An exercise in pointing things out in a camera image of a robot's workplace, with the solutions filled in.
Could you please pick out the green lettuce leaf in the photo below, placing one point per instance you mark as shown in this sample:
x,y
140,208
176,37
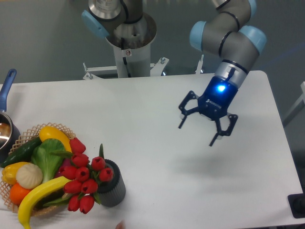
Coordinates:
x,y
44,158

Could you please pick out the green cucumber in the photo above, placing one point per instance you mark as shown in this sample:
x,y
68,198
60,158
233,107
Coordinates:
x,y
22,153

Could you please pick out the woven wicker basket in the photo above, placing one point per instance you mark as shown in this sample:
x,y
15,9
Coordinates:
x,y
23,138

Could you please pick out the yellow banana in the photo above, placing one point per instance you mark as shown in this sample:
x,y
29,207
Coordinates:
x,y
27,205

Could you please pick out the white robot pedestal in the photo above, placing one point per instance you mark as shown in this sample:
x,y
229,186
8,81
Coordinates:
x,y
133,54

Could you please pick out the white frame at right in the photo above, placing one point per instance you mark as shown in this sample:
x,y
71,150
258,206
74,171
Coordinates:
x,y
296,108

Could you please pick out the black box at table edge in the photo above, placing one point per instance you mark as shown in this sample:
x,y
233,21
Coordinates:
x,y
297,205

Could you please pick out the red tulip bouquet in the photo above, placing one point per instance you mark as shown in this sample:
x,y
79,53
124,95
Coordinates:
x,y
85,178

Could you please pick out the white steamed bun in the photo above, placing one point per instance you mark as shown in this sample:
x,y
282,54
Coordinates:
x,y
29,176

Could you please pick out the purple eggplant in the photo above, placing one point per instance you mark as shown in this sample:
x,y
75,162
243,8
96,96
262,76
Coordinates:
x,y
66,162

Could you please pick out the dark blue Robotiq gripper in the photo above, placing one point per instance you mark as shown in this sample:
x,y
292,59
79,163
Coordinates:
x,y
218,100

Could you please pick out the dark grey ribbed vase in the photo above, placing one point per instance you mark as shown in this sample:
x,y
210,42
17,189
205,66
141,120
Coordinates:
x,y
113,192

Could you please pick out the yellow squash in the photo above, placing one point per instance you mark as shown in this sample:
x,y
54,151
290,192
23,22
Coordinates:
x,y
50,132

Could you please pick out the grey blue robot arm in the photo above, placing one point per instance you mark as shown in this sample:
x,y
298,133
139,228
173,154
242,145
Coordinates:
x,y
228,35

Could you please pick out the yellow bell pepper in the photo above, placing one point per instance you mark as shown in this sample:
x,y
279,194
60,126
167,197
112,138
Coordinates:
x,y
10,171

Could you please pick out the orange fruit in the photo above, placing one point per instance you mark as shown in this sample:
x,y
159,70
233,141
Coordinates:
x,y
18,193

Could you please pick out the blue handled saucepan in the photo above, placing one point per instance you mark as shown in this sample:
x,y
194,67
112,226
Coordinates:
x,y
9,133

